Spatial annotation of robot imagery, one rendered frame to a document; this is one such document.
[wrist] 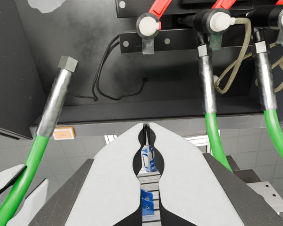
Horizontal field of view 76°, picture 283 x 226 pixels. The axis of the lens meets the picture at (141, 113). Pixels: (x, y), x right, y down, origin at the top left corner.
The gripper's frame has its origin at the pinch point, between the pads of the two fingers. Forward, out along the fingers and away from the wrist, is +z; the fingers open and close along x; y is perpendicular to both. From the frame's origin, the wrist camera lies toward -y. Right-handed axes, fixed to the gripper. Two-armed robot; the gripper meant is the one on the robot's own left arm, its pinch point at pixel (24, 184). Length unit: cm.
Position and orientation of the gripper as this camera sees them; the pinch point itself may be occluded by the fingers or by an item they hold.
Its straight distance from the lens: 22.0
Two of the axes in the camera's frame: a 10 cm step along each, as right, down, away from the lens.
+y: -2.6, 3.1, 9.2
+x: 8.2, 5.6, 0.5
